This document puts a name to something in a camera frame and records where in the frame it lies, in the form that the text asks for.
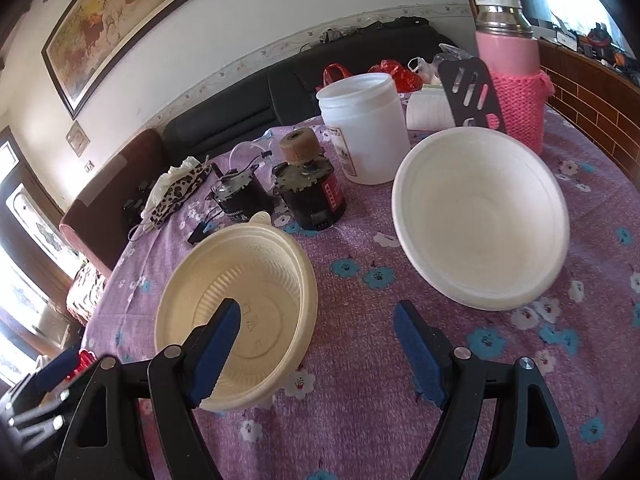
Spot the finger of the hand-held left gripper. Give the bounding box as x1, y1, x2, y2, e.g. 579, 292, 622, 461
6, 346, 83, 402
4, 390, 71, 435

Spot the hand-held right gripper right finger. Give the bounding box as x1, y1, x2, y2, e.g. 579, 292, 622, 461
393, 300, 576, 480

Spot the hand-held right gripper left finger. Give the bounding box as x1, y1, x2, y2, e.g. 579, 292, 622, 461
54, 298, 242, 480

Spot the cream plastic bowl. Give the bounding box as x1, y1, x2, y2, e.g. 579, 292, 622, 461
154, 211, 319, 412

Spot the small white bowl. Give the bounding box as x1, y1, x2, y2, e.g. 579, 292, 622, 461
391, 127, 571, 311

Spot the brown patterned blanket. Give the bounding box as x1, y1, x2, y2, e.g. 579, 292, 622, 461
66, 260, 108, 326

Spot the glass door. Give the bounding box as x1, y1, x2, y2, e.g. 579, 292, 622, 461
0, 125, 88, 376

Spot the black cylindrical motor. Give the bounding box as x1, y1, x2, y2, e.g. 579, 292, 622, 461
209, 162, 275, 226

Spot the leopard print cloth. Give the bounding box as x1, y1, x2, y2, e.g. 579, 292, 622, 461
141, 162, 213, 231

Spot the black motor with wooden wheel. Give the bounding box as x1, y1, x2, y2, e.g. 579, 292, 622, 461
272, 129, 347, 232

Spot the brown armchair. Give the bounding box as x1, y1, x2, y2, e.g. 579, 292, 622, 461
59, 128, 166, 281

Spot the white plastic jar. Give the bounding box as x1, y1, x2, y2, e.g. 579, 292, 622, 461
316, 72, 411, 184

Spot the white ribbed container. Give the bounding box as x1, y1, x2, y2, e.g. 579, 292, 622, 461
406, 91, 453, 131

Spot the black sofa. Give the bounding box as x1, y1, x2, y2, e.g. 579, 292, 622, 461
162, 17, 458, 161

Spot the black slotted spatula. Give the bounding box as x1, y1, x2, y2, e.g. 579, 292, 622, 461
437, 56, 507, 134

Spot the red plastic bag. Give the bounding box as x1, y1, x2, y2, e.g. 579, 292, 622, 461
322, 63, 351, 89
368, 59, 423, 93

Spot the white plastic bag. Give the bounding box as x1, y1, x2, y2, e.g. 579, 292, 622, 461
407, 42, 476, 86

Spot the pink thermos flask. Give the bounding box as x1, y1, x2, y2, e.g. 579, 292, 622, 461
473, 0, 556, 157

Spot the wooden sideboard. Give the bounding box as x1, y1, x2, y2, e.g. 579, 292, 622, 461
537, 37, 640, 186

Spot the black connector cable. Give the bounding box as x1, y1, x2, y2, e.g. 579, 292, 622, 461
187, 207, 223, 246

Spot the grey wall panel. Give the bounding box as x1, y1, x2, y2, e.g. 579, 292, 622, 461
66, 121, 92, 157

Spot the framed wall painting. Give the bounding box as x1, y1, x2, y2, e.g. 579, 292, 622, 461
41, 0, 249, 120

